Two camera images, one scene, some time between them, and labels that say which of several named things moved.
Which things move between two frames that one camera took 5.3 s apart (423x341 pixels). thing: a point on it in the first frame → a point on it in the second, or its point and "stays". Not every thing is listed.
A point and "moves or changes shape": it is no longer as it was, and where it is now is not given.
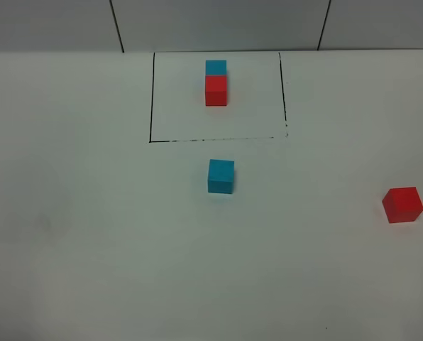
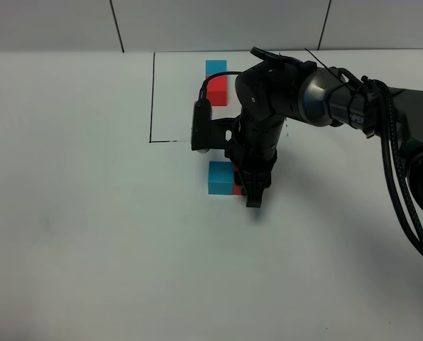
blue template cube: (216, 68) stays
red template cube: (216, 90) stays
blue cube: (221, 176) stays
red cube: (402, 204) moves or changes shape
